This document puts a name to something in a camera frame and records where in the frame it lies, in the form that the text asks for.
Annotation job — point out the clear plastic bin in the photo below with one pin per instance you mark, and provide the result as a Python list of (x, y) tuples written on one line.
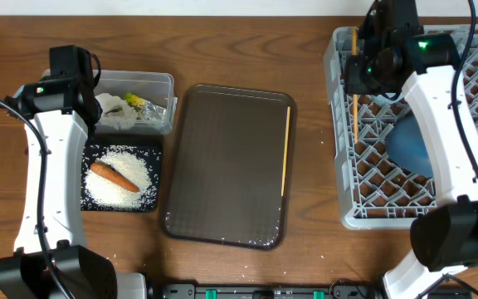
[(153, 86)]

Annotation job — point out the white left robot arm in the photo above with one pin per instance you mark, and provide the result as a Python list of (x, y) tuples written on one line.
[(51, 258)]

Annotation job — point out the orange carrot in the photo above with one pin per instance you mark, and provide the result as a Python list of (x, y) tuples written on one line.
[(106, 172)]

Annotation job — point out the foil snack wrapper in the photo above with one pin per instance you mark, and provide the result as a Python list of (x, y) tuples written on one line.
[(145, 109)]

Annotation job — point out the light blue bowl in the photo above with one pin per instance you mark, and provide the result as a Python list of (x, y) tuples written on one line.
[(387, 98)]

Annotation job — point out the black tray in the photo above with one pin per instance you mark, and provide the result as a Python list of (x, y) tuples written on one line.
[(148, 150)]

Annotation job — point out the grey dishwasher rack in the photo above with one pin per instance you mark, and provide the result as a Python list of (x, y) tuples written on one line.
[(373, 192)]

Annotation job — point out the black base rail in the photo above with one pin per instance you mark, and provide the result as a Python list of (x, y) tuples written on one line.
[(341, 289)]

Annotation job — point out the dark blue plate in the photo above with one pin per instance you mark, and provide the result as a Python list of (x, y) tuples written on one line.
[(406, 148)]

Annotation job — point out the white tissue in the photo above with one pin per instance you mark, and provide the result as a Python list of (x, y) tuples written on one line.
[(116, 113)]

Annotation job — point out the wooden chopstick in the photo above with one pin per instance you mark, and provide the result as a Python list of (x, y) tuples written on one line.
[(285, 151), (354, 116)]

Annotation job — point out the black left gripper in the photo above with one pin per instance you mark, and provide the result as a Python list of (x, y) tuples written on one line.
[(99, 113)]

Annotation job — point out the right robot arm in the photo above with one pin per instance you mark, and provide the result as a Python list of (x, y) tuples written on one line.
[(426, 70)]

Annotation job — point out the brown serving tray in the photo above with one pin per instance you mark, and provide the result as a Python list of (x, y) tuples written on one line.
[(226, 174)]

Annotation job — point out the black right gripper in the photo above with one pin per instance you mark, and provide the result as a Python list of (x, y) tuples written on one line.
[(353, 84)]

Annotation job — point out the white rice pile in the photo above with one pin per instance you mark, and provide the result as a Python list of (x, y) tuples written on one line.
[(109, 195)]

